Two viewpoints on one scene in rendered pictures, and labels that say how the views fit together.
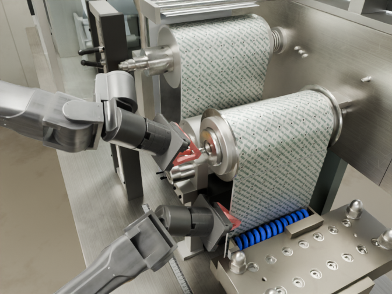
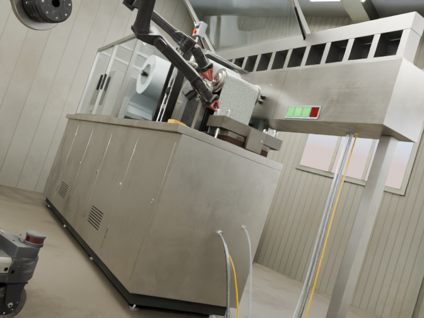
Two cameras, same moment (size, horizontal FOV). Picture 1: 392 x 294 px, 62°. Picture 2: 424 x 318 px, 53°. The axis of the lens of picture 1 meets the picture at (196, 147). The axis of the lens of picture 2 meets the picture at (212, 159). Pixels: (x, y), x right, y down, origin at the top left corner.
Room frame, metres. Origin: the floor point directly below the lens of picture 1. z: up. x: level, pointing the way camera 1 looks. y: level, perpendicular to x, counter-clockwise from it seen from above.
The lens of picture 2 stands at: (-1.83, 0.00, 0.68)
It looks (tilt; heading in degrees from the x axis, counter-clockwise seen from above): 3 degrees up; 356
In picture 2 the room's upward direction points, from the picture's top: 18 degrees clockwise
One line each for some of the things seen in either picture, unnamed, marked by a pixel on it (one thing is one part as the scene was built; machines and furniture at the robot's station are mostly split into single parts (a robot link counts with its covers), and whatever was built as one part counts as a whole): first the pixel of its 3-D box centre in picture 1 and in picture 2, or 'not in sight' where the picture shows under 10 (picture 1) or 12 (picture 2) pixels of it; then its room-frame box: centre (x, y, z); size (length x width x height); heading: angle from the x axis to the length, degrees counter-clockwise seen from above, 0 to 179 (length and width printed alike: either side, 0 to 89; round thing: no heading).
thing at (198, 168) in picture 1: (189, 209); (198, 110); (0.53, 0.01, 1.05); 0.06 x 0.05 x 0.31; 117
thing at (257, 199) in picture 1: (275, 196); (234, 110); (0.52, -0.18, 1.11); 0.23 x 0.01 x 0.18; 117
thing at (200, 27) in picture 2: not in sight; (199, 29); (1.02, 0.18, 1.66); 0.07 x 0.07 x 0.10; 33
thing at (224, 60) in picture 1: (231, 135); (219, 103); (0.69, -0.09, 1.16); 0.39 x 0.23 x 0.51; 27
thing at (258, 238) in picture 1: (273, 228); not in sight; (0.50, -0.19, 1.03); 0.21 x 0.04 x 0.03; 117
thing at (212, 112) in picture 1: (217, 144); (219, 80); (0.52, -0.04, 1.25); 0.15 x 0.01 x 0.15; 27
